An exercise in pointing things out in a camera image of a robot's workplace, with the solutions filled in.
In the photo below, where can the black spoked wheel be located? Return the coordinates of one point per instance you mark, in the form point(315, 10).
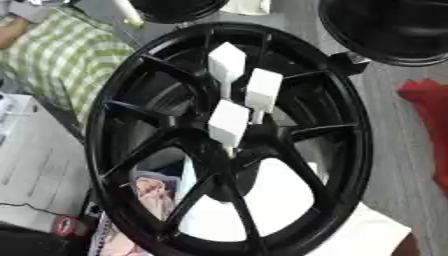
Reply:
point(344, 133)

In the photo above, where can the black round wheel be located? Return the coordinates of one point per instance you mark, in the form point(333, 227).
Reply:
point(396, 30)
point(175, 10)

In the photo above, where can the white paper sheet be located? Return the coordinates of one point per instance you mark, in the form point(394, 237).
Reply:
point(280, 203)

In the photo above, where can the pink patterned cloth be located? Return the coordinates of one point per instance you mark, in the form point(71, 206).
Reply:
point(149, 200)

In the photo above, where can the person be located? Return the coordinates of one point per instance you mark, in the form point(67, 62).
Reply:
point(64, 56)

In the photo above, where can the grey cardboard box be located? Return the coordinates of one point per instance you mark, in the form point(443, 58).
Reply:
point(35, 166)

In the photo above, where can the red cloth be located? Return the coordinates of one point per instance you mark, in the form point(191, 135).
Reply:
point(431, 110)

